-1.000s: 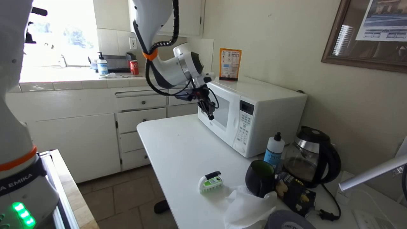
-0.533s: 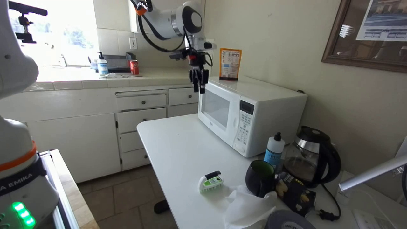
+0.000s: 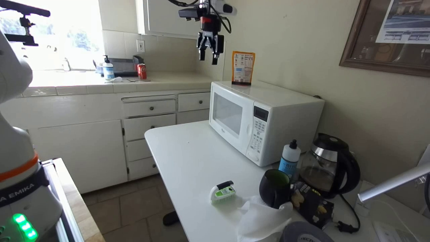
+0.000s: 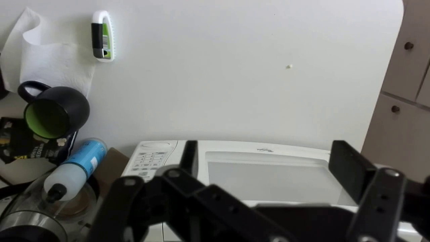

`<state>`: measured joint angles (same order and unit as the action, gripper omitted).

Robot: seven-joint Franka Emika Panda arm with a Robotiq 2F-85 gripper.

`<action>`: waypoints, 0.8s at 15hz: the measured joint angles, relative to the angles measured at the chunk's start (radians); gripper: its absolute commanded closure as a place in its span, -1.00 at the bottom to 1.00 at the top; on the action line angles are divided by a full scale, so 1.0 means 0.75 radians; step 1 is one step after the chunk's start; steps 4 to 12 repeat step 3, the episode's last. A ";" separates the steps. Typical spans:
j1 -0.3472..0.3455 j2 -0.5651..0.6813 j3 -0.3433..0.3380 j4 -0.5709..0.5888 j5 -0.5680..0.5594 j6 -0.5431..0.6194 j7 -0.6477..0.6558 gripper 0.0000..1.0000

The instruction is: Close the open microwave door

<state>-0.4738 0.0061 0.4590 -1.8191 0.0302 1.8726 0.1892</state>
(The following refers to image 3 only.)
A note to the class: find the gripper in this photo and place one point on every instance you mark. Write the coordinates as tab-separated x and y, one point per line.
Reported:
210	27

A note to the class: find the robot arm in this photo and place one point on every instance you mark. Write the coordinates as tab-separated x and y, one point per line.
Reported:
16	151

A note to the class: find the microwave door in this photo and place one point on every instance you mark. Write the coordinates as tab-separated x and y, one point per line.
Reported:
231	116

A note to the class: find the white microwave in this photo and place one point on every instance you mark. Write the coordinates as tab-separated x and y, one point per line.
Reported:
285	114

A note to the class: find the orange packet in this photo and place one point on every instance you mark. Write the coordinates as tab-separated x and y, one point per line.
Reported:
243	67

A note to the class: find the red soda can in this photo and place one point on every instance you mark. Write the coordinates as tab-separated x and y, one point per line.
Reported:
142	72

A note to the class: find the metal spoon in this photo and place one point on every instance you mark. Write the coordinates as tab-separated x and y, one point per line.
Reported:
137	80

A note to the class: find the dark dish rack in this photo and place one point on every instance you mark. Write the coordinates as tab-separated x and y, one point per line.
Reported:
122	66

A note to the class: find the white cloth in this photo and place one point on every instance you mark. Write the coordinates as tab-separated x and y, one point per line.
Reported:
114	79

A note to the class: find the soap pump bottle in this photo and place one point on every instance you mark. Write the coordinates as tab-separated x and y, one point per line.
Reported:
108	70

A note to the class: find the white bottle with black cap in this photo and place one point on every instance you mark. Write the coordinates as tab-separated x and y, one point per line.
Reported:
289	159

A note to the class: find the white and green scrub brush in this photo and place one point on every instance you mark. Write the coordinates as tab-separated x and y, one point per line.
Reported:
222	193

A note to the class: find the window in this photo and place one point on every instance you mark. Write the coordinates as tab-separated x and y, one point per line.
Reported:
67	33

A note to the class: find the tap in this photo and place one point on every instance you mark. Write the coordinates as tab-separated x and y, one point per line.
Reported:
66	64

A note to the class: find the white kitchen counter cabinet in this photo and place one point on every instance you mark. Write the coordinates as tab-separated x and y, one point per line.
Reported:
87	141

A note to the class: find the black mug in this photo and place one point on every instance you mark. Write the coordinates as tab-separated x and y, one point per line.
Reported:
273	190

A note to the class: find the glass electric kettle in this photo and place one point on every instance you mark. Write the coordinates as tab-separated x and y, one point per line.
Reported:
327	168

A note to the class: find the white paper towel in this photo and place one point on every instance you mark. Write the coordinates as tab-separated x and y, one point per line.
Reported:
262	220

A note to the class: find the framed picture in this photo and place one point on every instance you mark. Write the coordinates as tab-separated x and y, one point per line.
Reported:
386	33

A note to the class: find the black snack packet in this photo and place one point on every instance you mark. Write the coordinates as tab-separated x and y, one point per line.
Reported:
310	205

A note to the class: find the roll of grey tape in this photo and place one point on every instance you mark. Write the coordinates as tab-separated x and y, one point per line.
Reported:
302	233

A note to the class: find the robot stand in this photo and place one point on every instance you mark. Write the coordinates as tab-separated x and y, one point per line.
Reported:
72	208

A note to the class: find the white lamp bar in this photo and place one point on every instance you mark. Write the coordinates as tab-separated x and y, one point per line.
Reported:
393	183

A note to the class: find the white flat device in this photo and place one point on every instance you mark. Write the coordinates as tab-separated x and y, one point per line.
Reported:
393	233

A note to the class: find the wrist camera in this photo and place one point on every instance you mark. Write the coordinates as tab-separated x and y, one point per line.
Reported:
188	13

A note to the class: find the white wall cabinet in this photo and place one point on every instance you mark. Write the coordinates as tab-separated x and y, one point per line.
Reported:
164	18

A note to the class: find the wall socket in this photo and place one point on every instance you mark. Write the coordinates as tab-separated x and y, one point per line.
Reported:
140	45

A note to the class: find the camera on mount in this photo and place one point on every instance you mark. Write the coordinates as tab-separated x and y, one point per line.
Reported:
23	23

